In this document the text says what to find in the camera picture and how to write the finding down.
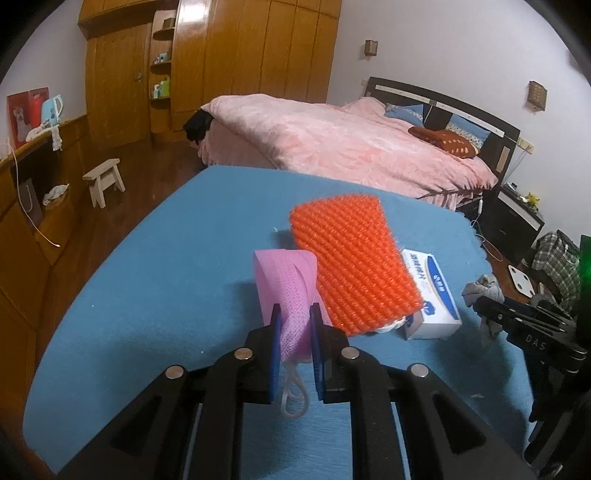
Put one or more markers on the wall socket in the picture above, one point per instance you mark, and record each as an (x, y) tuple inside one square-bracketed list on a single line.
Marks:
[(526, 145)]

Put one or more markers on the dark wooden bed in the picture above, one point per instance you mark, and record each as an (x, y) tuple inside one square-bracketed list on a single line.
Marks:
[(461, 104)]

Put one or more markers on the blue pillow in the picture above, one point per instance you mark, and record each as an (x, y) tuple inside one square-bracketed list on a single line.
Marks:
[(405, 113), (471, 129)]

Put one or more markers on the wooden wardrobe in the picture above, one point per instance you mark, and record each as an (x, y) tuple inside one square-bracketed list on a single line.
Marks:
[(254, 50)]

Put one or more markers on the blue table cloth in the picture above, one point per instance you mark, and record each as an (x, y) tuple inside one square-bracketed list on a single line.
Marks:
[(161, 286)]

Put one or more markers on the plaid bag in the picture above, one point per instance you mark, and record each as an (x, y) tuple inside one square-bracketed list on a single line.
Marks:
[(556, 263)]

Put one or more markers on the small wooden stool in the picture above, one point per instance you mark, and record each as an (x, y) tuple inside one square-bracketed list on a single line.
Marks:
[(102, 168)]

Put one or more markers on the light blue kettle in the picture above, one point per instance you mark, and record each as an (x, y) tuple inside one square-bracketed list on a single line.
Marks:
[(51, 110)]

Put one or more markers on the white bathroom scale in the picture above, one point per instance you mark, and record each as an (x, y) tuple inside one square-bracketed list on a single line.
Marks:
[(522, 281)]

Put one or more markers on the red thermos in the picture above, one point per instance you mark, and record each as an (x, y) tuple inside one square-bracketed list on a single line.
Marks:
[(35, 110)]

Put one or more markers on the red box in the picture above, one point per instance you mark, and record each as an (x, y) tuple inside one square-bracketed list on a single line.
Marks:
[(18, 120)]

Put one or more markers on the pink blanket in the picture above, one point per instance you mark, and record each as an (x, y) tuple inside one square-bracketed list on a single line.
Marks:
[(323, 134)]

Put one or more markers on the white rag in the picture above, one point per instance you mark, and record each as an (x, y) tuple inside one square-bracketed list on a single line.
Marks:
[(54, 194)]

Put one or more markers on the green bottle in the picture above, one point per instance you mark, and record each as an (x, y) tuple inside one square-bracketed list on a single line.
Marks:
[(165, 88)]

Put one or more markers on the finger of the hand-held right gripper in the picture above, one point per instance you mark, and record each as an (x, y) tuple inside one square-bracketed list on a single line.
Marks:
[(512, 314), (551, 307)]

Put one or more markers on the yellow plush toy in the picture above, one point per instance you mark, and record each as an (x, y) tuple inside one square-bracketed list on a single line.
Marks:
[(533, 199)]

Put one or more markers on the wooden door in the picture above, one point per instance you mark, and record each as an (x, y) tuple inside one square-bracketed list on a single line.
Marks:
[(117, 87)]

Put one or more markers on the dark nightstand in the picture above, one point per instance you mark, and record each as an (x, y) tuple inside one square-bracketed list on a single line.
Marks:
[(510, 221)]

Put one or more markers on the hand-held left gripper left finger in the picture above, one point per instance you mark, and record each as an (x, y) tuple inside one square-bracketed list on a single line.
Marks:
[(275, 350)]

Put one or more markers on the grey cloth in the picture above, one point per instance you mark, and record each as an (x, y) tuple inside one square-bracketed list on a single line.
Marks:
[(482, 288)]

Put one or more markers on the wooden cabinet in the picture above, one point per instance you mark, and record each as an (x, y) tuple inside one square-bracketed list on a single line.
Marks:
[(27, 258)]

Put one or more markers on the black cloth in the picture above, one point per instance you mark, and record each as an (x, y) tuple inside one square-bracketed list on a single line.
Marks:
[(197, 124)]

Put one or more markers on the white and blue box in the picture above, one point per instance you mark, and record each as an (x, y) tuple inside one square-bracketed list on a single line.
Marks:
[(431, 295)]

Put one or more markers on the brown dotted pillow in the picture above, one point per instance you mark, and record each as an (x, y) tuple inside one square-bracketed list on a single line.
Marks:
[(448, 142)]

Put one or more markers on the orange foam net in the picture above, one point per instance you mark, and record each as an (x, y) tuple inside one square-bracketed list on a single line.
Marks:
[(351, 258)]

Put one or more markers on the brown wall lamp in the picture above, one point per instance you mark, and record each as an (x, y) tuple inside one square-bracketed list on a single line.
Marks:
[(371, 47), (538, 94)]

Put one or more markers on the white cloth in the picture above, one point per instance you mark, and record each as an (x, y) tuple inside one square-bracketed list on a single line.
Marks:
[(46, 131)]

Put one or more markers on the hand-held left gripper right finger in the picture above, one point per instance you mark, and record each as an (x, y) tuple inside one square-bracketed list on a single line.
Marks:
[(316, 350)]

